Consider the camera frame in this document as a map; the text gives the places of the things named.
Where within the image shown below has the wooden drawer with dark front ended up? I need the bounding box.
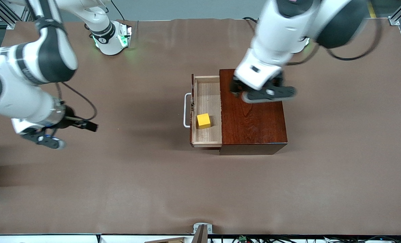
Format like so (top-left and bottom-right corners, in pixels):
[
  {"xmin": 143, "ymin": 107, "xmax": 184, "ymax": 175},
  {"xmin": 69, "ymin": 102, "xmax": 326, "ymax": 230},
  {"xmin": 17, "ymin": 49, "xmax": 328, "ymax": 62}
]
[{"xmin": 190, "ymin": 74, "xmax": 223, "ymax": 151}]

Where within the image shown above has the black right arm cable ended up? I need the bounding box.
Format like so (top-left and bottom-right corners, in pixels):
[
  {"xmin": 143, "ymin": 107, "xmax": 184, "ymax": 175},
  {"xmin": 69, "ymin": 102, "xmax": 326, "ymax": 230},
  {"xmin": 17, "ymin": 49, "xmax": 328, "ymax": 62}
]
[{"xmin": 55, "ymin": 82, "xmax": 97, "ymax": 121}]

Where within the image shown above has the brown table cover mat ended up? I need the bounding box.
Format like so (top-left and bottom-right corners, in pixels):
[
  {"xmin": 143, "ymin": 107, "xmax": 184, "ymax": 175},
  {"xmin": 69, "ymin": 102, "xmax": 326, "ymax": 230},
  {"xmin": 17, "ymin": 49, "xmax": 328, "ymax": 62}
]
[{"xmin": 0, "ymin": 18, "xmax": 401, "ymax": 236}]

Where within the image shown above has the dark brown wooden cabinet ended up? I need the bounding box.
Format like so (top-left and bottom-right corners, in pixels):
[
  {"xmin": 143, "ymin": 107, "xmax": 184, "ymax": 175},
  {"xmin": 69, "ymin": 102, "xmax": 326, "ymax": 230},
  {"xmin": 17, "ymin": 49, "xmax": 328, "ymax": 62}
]
[{"xmin": 219, "ymin": 69, "xmax": 288, "ymax": 156}]

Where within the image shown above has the black right base cable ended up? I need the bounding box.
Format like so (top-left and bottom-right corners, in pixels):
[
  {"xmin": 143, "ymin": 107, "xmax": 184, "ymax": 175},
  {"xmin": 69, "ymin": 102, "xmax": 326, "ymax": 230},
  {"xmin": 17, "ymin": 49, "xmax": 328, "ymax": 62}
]
[{"xmin": 111, "ymin": 0, "xmax": 125, "ymax": 21}]

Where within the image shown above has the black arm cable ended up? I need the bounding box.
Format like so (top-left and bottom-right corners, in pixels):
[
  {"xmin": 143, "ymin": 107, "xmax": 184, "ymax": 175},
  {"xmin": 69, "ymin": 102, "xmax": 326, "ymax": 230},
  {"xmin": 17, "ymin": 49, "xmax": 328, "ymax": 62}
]
[
  {"xmin": 55, "ymin": 82, "xmax": 97, "ymax": 121},
  {"xmin": 286, "ymin": 13, "xmax": 383, "ymax": 66}
]

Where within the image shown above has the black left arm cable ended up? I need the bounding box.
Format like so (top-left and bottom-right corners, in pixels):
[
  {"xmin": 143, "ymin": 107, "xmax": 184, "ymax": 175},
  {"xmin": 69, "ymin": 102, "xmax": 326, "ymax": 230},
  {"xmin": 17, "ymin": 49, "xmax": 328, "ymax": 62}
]
[{"xmin": 286, "ymin": 13, "xmax": 383, "ymax": 66}]

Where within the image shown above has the yellow cube block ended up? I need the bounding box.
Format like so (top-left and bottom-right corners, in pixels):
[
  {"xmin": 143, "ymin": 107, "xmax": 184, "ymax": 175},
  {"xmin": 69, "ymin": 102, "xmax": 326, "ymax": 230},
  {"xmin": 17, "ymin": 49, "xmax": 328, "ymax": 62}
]
[{"xmin": 197, "ymin": 113, "xmax": 211, "ymax": 129}]

